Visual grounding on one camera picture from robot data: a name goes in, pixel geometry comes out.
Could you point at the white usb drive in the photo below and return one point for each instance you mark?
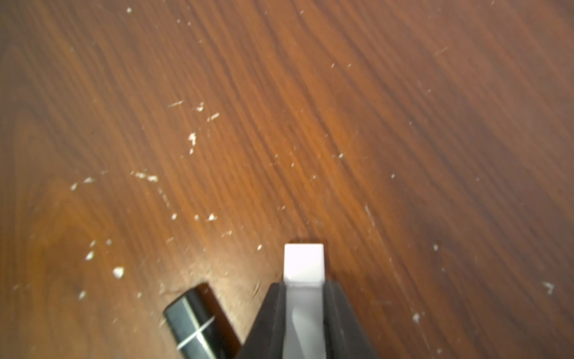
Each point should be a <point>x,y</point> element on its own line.
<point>304,277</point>

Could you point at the black usb drive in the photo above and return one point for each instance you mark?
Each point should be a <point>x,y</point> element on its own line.
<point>199,325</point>

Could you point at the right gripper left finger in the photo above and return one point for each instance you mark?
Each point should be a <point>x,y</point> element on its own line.
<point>267,334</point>

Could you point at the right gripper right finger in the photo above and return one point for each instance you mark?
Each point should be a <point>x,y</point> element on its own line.
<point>344,335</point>

